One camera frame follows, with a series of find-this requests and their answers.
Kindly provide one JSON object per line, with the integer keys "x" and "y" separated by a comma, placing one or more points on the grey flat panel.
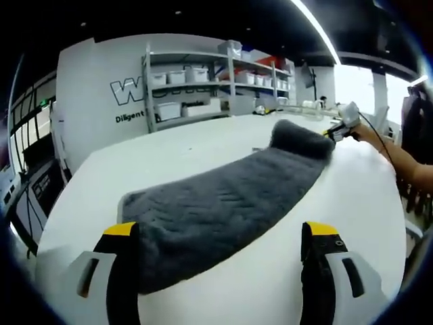
{"x": 243, "y": 105}

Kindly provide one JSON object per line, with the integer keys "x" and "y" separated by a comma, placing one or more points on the grey towel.
{"x": 220, "y": 203}

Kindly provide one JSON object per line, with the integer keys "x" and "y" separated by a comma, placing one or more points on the black monitor on stand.
{"x": 308, "y": 76}

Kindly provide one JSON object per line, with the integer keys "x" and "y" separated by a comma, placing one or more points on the large white storage bin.
{"x": 169, "y": 111}

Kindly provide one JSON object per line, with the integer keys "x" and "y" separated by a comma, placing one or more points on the grey metal shelving unit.
{"x": 189, "y": 57}
{"x": 260, "y": 66}

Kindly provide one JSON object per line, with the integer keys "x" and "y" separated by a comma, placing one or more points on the ceiling light strip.
{"x": 318, "y": 30}

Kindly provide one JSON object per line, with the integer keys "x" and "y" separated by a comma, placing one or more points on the upright white box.
{"x": 216, "y": 105}

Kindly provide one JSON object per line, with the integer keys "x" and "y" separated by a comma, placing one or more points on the flat white box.
{"x": 198, "y": 110}

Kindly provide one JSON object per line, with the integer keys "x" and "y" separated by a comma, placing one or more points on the dark hanging jacket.
{"x": 416, "y": 115}

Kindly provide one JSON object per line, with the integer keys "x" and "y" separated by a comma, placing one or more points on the clear lidded bin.
{"x": 230, "y": 49}

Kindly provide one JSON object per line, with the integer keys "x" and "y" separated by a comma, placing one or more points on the spare white yellow gripper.
{"x": 261, "y": 110}

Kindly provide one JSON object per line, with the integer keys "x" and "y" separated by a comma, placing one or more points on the person's right hand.
{"x": 362, "y": 132}

